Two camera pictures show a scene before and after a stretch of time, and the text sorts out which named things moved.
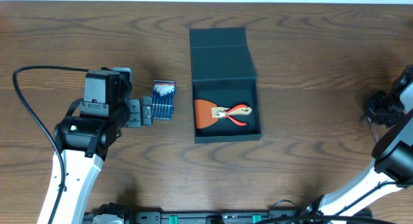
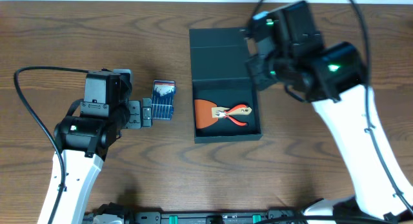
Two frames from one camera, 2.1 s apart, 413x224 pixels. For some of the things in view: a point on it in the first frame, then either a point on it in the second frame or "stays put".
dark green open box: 223,73 stays put
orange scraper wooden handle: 205,113 stays put
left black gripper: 135,112 stays put
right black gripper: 371,110 to 264,78
